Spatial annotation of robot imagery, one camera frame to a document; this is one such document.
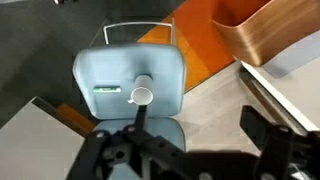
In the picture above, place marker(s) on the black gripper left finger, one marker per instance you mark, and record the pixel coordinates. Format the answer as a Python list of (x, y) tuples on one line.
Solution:
[(100, 156)]

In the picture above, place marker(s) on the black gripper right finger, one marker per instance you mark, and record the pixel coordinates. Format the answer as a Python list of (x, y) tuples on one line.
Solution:
[(276, 146)]

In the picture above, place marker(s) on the white cylindrical mug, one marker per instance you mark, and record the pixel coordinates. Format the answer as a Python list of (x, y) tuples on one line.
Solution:
[(142, 94)]

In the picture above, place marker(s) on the light blue padded chair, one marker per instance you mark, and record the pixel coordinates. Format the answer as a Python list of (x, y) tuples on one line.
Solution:
[(113, 66)]

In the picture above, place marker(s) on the grey cabinet block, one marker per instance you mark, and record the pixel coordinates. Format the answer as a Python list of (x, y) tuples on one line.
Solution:
[(33, 146)]

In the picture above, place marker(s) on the white counter table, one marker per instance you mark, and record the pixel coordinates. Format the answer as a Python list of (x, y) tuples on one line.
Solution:
[(300, 90)]

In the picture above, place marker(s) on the green marker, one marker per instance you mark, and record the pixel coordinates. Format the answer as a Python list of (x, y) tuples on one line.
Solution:
[(106, 89)]

